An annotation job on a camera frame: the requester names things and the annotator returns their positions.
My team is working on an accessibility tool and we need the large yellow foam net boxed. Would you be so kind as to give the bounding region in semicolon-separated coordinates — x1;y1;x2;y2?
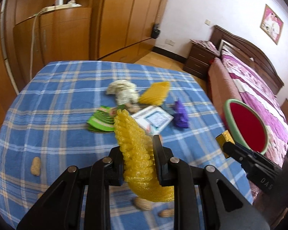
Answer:
114;110;174;202

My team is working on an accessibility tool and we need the small yellow foam net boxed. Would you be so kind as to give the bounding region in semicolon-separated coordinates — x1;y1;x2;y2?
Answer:
138;81;170;106

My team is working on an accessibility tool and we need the red bin green rim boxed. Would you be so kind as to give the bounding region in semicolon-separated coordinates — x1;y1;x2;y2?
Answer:
223;99;269;155

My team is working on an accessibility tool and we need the dark wooden nightstand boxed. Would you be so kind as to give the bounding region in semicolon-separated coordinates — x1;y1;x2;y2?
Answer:
183;41;219;80

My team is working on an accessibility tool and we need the white paper ball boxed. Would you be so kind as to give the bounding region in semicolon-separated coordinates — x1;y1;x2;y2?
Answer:
106;80;139;105

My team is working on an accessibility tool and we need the wooden wardrobe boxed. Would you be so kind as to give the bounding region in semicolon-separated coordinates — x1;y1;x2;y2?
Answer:
91;0;167;63

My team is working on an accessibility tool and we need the peanut centre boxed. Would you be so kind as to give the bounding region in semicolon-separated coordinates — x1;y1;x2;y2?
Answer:
132;197;153;211

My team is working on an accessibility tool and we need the purple crumpled wrapper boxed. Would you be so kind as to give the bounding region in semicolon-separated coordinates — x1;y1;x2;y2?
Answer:
173;100;189;128

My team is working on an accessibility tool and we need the white blue flat box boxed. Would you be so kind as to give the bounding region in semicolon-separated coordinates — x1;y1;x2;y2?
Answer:
132;105;174;136

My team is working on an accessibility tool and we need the bed with purple quilt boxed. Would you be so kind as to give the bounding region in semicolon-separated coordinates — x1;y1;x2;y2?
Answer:
209;47;288;166

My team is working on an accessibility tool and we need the folded cloth on nightstand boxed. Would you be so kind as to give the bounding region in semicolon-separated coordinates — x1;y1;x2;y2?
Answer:
191;40;220;56

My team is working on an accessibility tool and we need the peanut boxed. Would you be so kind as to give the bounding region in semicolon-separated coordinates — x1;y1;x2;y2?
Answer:
132;197;153;211
31;157;41;177
158;209;174;218

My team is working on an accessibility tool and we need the blue plaid tablecloth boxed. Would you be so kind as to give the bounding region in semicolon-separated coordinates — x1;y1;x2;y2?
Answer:
0;61;253;227

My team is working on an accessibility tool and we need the black hanging bag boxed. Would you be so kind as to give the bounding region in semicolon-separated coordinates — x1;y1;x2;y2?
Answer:
151;23;161;39

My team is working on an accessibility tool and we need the framed wall picture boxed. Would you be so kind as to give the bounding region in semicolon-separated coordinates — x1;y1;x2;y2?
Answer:
260;4;284;45

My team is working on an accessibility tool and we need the white power strip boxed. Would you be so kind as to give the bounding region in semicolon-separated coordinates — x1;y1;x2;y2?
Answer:
40;4;82;14

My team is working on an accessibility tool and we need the peanut left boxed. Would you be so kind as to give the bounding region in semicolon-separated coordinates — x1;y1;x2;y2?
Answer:
31;157;41;177

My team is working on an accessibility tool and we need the yellow orange small carton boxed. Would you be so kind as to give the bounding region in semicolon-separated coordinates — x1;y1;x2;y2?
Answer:
215;130;235;159

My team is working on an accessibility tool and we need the white cable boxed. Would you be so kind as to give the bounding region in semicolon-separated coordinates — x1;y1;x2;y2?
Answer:
29;9;48;81

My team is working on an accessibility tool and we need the wooden low cabinet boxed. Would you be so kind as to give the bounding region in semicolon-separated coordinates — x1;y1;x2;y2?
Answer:
3;7;93;90

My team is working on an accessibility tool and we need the dark wooden headboard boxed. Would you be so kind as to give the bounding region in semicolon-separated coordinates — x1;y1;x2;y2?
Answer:
210;25;284;95

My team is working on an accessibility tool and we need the peanut bottom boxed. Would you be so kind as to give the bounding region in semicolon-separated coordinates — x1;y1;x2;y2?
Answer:
158;209;174;218

